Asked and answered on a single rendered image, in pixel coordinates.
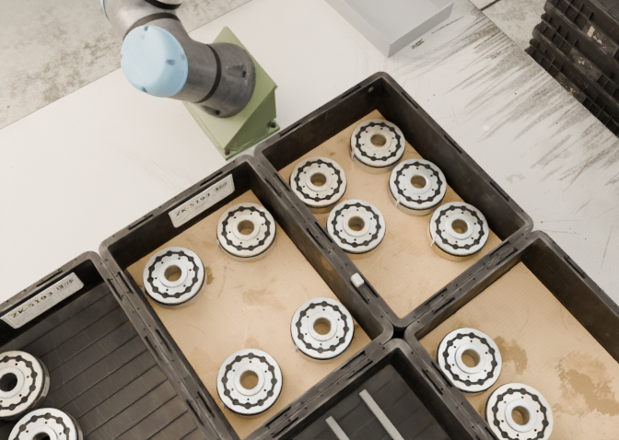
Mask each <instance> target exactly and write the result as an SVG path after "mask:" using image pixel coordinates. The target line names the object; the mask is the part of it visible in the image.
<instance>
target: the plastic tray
mask: <svg viewBox="0 0 619 440"><path fill-rule="evenodd" d="M324 1H325V2H327V3H328V4H329V5H330V6H331V7H332V8H333V9H334V10H335V11H336V12H337V13H338V14H340V15H341V16H342V17H343V18H344V19H345V20H346V21H347V22H348V23H349V24H350V25H352V26H353V27H354V28H355V29H356V30H357V31H358V32H359V33H360V34H361V35H362V36H364V37H365V38H366V39H367V40H368V41H369V42H370V43H371V44H372V45H373V46H374V47H376V48H377V49H378V50H379V51H380V52H381V53H382V54H383V55H384V56H385V57H386V58H390V57H391V56H393V55H394V54H395V53H397V52H398V51H400V50H401V49H403V48H404V47H406V46H407V45H409V44H410V43H412V42H413V41H415V40H417V39H418V38H420V37H421V36H423V35H424V34H426V33H427V32H428V31H430V30H431V29H433V28H434V27H435V26H437V25H438V24H440V23H441V22H443V21H444V20H446V19H447V18H449V17H450V13H451V10H452V7H453V4H454V2H453V1H452V0H324Z"/></svg>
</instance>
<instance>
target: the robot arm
mask: <svg viewBox="0 0 619 440"><path fill-rule="evenodd" d="M183 1H184V0H100V2H101V4H102V7H103V11H104V13H105V16H106V18H107V19H108V20H109V21H110V23H111V24H112V26H113V28H114V30H115V32H116V34H117V36H118V38H119V40H120V42H121V43H122V48H121V54H122V55H123V58H122V59H121V66H122V70H123V73H124V75H125V77H126V79H127V80H128V82H129V83H130V84H131V85H132V86H133V87H135V88H136V89H138V90H139V91H142V92H144V93H147V94H148V95H150V96H153V97H158V98H171V99H176V100H180V101H185V102H190V103H192V104H193V105H194V106H196V107H197V108H198V109H200V110H201V111H203V112H204V113H206V114H208V115H210V116H214V117H218V118H228V117H232V116H234V115H236V114H238V113H239V112H241V111H242V110H243V109H244V108H245V107H246V105H247V104H248V102H249V101H250V99H251V96H252V93H253V90H254V87H255V80H256V74H255V67H254V63H253V61H252V58H251V57H250V55H249V54H248V53H247V51H246V50H245V49H243V48H242V47H240V46H239V45H237V44H234V43H231V42H227V41H219V42H214V43H207V44H205V43H202V42H200V41H195V40H193V39H192V38H191V37H190V36H189V34H188V33H187V31H186V29H185V27H184V26H183V25H182V23H181V20H180V19H179V18H178V16H177V11H178V9H179V7H180V6H181V4H182V2H183Z"/></svg>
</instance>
